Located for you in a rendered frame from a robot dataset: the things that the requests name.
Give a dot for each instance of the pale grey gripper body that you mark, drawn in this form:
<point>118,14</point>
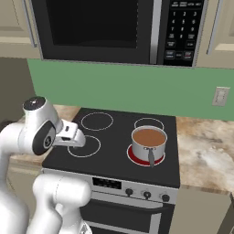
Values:
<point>78,140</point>

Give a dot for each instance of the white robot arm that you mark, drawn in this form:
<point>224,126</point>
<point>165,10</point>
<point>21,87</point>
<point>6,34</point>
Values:
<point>18,143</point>

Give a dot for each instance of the steel saucepan with hot chocolate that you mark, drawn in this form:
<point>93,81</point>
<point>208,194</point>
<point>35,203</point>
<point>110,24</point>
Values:
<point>149,143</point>

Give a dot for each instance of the black glass hob stove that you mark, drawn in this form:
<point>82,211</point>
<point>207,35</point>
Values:
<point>115,152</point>

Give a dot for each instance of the beige base cupboard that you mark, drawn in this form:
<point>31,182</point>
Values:
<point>204,213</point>
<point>26,182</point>

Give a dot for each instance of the black stove knob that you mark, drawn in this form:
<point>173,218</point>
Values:
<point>165,197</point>
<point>147,194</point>
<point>129,192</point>

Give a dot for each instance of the black oven door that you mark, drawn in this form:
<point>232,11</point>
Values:
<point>128,218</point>

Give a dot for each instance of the black microwave oven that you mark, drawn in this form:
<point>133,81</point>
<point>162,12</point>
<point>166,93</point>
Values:
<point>100,30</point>

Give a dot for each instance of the black microwave door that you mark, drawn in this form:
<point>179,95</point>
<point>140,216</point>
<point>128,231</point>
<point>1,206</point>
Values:
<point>94,27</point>

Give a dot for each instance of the beige wall cupboard door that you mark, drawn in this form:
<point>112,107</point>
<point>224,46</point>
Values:
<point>219,33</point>
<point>13,27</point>

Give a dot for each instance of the pale wall switch plate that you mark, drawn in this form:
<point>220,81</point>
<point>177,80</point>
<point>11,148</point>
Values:
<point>221,96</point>

